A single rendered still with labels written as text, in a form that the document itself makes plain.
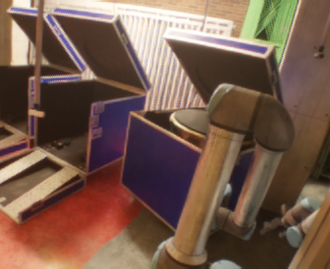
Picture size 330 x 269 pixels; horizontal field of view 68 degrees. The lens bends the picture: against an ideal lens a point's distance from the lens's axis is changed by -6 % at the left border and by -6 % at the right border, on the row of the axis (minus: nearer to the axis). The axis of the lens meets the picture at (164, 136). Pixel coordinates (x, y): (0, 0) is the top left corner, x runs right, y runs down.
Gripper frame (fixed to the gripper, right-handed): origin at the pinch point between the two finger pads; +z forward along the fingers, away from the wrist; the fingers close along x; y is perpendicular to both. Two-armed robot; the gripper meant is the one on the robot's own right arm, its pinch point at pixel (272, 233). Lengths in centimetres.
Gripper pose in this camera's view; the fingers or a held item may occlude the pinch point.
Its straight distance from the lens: 163.0
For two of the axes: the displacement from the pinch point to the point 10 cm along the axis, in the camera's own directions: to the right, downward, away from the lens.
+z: -3.1, 6.7, 6.8
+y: -0.3, 7.0, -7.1
